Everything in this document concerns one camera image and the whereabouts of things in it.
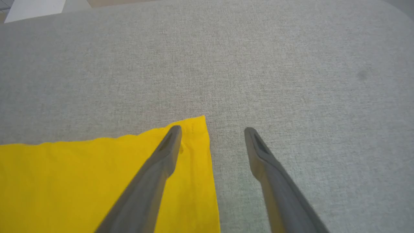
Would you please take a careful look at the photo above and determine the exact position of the white box cabinet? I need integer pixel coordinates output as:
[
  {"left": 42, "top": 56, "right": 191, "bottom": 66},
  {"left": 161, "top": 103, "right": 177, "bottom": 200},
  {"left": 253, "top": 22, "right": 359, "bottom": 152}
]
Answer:
[{"left": 3, "top": 0, "right": 93, "bottom": 24}]

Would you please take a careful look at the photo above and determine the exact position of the yellow garment with white patches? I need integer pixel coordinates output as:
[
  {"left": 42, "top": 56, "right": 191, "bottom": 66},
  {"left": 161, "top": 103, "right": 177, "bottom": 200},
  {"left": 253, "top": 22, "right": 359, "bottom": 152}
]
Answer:
[{"left": 0, "top": 115, "right": 221, "bottom": 233}]

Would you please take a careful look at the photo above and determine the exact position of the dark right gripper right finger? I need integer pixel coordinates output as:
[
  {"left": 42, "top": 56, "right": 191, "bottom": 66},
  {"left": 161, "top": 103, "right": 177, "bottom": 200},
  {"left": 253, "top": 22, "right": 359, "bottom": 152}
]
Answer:
[{"left": 244, "top": 127, "right": 331, "bottom": 233}]

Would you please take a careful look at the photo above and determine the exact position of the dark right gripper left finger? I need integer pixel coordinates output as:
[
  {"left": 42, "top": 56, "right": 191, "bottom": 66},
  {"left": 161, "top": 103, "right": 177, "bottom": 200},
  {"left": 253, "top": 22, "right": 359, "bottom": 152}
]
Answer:
[{"left": 95, "top": 125, "right": 182, "bottom": 233}]

